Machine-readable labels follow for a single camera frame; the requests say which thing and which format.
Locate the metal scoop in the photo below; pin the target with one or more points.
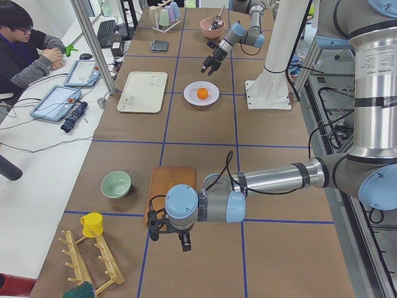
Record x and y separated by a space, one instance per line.
217 21

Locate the orange mandarin fruit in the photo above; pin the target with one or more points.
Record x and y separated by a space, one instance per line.
202 93

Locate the wooden tray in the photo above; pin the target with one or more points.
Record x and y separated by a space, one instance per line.
163 178

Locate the red fire extinguisher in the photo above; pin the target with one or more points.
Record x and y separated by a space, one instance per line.
16 286

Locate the folded grey cloth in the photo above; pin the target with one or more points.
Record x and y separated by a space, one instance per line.
159 46

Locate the white round plate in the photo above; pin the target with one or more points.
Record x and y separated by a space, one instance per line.
190 93

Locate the white cup rack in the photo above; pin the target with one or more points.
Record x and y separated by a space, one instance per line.
164 16

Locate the person at desk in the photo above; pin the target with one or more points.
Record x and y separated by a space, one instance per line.
26 54

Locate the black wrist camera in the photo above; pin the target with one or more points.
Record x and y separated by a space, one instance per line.
212 44
156 220

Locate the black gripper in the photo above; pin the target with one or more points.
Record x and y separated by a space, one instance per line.
177 231
218 54

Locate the black computer mouse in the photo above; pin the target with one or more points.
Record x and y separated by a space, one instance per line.
85 56

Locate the wooden mug rack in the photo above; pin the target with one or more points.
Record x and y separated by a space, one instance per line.
91 261

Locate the dark green mug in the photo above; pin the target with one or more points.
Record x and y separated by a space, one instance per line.
84 290

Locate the pink bowl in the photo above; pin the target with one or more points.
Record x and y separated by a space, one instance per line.
205 27

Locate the light green bowl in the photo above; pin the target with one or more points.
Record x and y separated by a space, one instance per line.
116 184

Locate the aluminium frame post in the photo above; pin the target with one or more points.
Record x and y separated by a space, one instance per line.
91 39

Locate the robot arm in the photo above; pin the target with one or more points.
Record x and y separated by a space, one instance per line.
237 34
367 171

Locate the black keyboard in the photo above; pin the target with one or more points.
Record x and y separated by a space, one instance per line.
105 33

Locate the far teach pendant tablet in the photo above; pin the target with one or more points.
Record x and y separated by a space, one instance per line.
83 73

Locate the near teach pendant tablet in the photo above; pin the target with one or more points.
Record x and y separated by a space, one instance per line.
56 104

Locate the yellow mug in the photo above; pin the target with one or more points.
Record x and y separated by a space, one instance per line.
92 224

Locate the cream bear print tray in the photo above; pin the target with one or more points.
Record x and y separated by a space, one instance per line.
143 92

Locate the teach pendant tablet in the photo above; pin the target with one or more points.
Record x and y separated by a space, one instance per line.
83 73
56 104

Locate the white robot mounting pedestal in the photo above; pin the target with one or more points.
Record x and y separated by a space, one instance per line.
270 89

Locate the folded navy umbrella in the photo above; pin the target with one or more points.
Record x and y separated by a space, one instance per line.
71 121

